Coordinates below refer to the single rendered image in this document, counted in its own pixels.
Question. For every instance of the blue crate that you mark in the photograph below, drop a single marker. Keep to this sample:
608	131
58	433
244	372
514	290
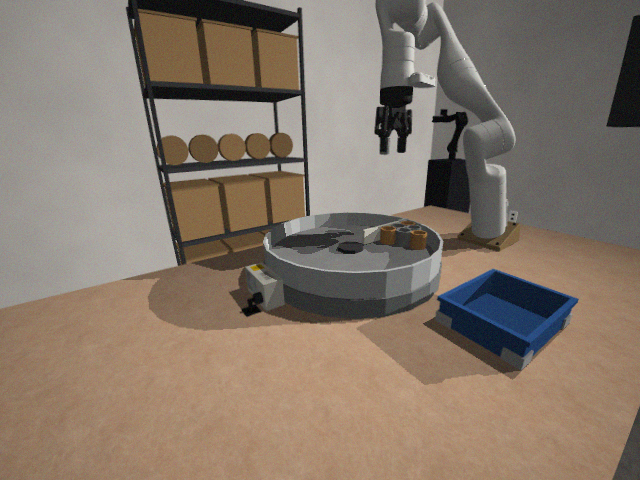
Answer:
506	301

